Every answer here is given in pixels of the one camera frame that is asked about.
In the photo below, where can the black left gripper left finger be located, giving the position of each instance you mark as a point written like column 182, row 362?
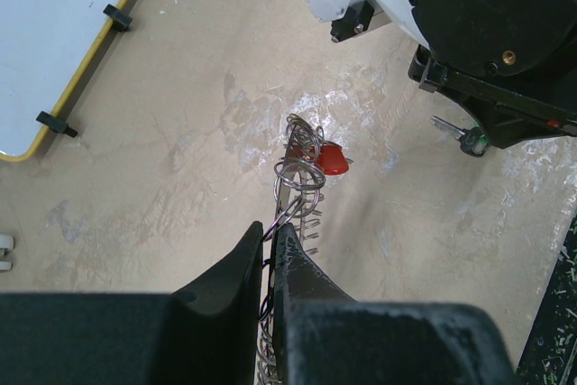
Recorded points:
column 203, row 333

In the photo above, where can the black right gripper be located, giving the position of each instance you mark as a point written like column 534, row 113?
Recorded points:
column 521, row 59

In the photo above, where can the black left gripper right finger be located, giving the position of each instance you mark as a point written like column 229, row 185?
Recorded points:
column 323, row 336

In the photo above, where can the large metal key ring disc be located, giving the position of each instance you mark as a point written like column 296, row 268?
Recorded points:
column 297, row 192

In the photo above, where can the red tagged key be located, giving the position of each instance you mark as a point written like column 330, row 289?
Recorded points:
column 331, row 159

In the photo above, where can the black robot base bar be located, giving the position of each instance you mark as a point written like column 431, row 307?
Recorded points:
column 549, row 356

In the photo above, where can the white staple remover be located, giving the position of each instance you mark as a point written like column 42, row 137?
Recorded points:
column 6, row 247

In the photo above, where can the small whiteboard on stand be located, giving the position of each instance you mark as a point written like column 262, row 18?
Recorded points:
column 46, row 46

